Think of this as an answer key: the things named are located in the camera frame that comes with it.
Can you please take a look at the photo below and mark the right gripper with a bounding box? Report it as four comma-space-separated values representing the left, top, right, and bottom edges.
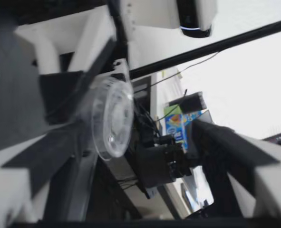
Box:
0, 0, 111, 33

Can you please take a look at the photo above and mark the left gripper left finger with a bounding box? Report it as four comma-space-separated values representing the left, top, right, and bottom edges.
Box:
0, 125, 98, 228

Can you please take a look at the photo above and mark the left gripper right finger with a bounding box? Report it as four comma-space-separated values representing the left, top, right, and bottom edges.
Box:
192, 119, 281, 221

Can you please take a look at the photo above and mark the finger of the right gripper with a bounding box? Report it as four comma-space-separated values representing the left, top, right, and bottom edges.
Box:
14, 10, 118, 125

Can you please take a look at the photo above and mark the clear plastic cup with lid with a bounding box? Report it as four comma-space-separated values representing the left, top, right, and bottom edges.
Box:
75, 71, 135, 162

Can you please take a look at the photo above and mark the colourful cardboard box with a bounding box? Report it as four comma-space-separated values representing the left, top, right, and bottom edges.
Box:
163, 104, 203, 151

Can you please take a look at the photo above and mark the thin black cable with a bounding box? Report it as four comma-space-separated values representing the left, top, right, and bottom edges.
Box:
151, 51, 220, 86

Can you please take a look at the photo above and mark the black frame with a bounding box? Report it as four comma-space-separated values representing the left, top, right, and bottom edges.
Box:
129, 18, 281, 80

